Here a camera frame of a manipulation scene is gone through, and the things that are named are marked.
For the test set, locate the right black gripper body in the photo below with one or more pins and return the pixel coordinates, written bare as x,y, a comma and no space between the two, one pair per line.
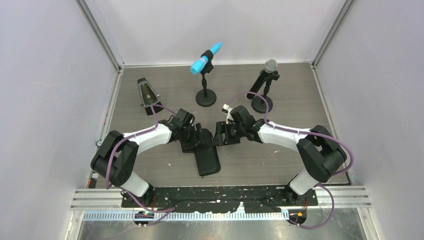
233,132

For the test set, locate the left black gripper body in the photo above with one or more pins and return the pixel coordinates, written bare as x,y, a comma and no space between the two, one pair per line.
189,139

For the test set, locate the black zip tool case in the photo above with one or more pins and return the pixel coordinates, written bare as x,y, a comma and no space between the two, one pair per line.
206,156

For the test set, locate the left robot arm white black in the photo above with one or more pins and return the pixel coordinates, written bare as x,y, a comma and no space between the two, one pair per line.
116,156

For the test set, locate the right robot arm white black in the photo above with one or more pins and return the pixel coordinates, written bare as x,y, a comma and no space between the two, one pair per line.
320,154

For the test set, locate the left black microphone stand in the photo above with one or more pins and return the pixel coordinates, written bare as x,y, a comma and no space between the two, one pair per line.
206,97

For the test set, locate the black microphone stand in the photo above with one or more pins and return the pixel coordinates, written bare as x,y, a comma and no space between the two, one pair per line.
206,97
259,105

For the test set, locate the right black microphone stand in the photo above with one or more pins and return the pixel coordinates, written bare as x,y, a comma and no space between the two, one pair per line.
259,105

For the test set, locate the black metronome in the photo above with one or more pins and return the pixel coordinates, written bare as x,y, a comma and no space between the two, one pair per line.
149,97

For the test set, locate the blue microphone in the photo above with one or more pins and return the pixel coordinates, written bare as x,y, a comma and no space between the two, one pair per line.
205,59

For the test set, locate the black silver microphone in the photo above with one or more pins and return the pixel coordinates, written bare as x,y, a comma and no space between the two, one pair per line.
266,76

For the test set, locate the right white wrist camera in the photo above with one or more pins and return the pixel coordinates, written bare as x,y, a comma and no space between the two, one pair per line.
226,109

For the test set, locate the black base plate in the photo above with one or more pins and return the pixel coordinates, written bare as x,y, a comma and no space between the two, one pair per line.
220,199

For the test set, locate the aluminium rail front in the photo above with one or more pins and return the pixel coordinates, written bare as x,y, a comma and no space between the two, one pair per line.
106,205

